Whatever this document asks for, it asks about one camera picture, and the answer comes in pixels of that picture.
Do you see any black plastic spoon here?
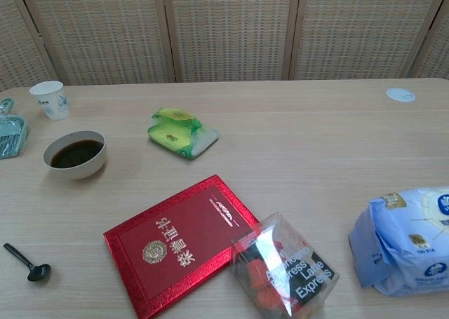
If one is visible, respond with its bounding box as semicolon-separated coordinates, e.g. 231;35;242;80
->
3;243;52;283

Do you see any clear coffee capsule box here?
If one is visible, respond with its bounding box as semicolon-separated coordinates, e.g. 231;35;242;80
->
229;212;340;319

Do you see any white bowl of dark liquid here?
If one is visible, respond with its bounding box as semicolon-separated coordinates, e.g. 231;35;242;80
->
43;130;107;180

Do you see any green snack packet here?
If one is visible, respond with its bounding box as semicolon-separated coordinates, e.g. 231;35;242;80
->
147;107;220;161

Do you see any red certificate book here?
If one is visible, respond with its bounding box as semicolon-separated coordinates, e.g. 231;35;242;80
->
103;174;260;316

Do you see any woven wooden screen panel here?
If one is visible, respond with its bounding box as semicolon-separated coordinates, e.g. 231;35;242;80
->
289;0;443;81
17;0;175;87
0;0;53;92
410;0;449;80
161;0;302;83

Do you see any white printed paper cup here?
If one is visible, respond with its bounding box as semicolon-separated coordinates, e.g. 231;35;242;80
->
29;81;71;121

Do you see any white round grommet cover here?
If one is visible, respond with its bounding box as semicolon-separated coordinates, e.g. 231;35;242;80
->
385;87;417;103

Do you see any blue wet wipes pack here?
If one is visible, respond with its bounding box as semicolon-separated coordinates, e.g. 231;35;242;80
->
347;186;449;297

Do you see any teal dustpan and brush set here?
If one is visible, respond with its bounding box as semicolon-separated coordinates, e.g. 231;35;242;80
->
0;98;30;161

